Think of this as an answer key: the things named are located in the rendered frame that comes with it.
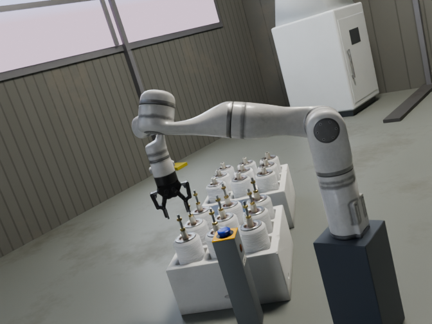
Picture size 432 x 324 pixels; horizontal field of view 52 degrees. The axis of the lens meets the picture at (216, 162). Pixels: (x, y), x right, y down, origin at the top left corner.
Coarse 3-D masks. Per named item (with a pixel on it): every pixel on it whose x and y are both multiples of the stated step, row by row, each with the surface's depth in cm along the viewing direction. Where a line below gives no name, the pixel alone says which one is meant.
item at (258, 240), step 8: (264, 224) 146; (240, 232) 145; (248, 232) 143; (256, 232) 143; (264, 232) 145; (248, 240) 144; (256, 240) 143; (264, 240) 145; (248, 248) 145; (256, 248) 144; (264, 248) 145
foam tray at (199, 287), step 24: (288, 240) 168; (192, 264) 148; (216, 264) 145; (264, 264) 142; (288, 264) 155; (192, 288) 150; (216, 288) 148; (264, 288) 144; (288, 288) 144; (192, 312) 153
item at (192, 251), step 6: (174, 240) 154; (192, 240) 150; (198, 240) 151; (174, 246) 151; (180, 246) 149; (186, 246) 149; (192, 246) 149; (198, 246) 151; (180, 252) 150; (186, 252) 149; (192, 252) 150; (198, 252) 151; (204, 252) 155; (180, 258) 151; (186, 258) 150; (192, 258) 150; (198, 258) 151; (180, 264) 154
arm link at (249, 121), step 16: (240, 112) 106; (256, 112) 106; (272, 112) 108; (288, 112) 109; (304, 112) 109; (240, 128) 106; (256, 128) 106; (272, 128) 108; (288, 128) 110; (304, 128) 110
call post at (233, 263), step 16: (224, 240) 127; (240, 240) 133; (224, 256) 129; (240, 256) 129; (224, 272) 130; (240, 272) 129; (240, 288) 131; (240, 304) 133; (256, 304) 135; (240, 320) 134; (256, 320) 133
